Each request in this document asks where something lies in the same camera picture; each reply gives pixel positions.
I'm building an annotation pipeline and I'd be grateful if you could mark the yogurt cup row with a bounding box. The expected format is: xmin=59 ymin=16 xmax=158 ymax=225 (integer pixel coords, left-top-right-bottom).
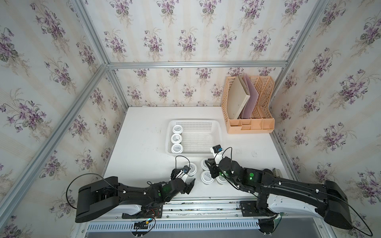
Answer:
xmin=172 ymin=125 xmax=184 ymax=134
xmin=171 ymin=143 xmax=184 ymax=154
xmin=200 ymin=158 xmax=209 ymax=171
xmin=216 ymin=176 xmax=228 ymax=185
xmin=171 ymin=133 xmax=183 ymax=144
xmin=188 ymin=163 xmax=197 ymax=177
xmin=200 ymin=171 xmax=214 ymax=185

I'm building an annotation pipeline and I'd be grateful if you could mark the small circuit board with wires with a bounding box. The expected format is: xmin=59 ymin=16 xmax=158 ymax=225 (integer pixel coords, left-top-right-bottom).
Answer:
xmin=133 ymin=221 xmax=150 ymax=230

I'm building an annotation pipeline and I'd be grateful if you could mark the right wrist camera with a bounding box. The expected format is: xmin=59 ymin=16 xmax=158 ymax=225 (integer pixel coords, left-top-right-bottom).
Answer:
xmin=212 ymin=145 xmax=224 ymax=164

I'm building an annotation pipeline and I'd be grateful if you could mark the beige folder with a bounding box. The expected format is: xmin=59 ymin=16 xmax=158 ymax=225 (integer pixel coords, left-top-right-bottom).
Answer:
xmin=227 ymin=76 xmax=250 ymax=120

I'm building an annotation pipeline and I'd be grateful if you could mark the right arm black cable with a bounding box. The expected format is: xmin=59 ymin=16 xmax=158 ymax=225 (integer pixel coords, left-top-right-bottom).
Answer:
xmin=327 ymin=190 xmax=374 ymax=237

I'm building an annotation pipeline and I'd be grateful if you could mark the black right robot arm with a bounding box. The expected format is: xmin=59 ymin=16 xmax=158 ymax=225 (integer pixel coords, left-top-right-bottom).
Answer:
xmin=205 ymin=157 xmax=353 ymax=230

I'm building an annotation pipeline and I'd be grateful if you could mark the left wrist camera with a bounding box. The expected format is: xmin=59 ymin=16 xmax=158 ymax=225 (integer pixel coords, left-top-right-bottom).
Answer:
xmin=178 ymin=166 xmax=190 ymax=182

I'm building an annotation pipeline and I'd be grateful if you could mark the peach plastic file organizer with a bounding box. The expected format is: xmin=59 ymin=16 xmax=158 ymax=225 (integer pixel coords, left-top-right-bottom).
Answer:
xmin=221 ymin=76 xmax=275 ymax=134

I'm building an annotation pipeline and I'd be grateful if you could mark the aluminium mounting rail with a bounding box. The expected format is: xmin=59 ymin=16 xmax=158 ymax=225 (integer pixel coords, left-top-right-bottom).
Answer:
xmin=78 ymin=197 xmax=325 ymax=223

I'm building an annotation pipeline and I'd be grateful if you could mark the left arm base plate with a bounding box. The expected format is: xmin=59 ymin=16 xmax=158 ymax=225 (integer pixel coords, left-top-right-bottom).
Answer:
xmin=122 ymin=203 xmax=164 ymax=219

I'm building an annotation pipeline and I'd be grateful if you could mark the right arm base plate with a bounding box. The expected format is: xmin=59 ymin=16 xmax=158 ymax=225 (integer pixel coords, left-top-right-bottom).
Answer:
xmin=239 ymin=200 xmax=278 ymax=217

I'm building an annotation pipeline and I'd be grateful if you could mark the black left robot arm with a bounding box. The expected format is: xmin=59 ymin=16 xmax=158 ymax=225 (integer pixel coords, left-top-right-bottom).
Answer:
xmin=75 ymin=166 xmax=195 ymax=223

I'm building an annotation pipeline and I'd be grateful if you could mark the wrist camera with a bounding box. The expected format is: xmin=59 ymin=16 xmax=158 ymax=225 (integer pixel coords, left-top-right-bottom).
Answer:
xmin=212 ymin=145 xmax=224 ymax=164
xmin=178 ymin=166 xmax=190 ymax=182

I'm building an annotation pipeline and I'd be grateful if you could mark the white perforated plastic basket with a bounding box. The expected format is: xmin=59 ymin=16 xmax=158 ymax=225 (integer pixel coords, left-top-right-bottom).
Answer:
xmin=165 ymin=120 xmax=222 ymax=157

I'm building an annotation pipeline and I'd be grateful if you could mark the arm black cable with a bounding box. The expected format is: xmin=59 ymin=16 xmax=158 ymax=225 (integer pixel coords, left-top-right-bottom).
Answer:
xmin=327 ymin=190 xmax=374 ymax=237
xmin=65 ymin=173 xmax=120 ymax=210

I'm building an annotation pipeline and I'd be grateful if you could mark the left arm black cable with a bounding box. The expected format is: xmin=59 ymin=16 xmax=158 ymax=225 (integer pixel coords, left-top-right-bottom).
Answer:
xmin=65 ymin=173 xmax=120 ymax=210

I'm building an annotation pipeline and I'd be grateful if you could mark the purple folder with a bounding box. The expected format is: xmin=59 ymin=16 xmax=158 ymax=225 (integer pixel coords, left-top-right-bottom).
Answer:
xmin=240 ymin=74 xmax=259 ymax=119

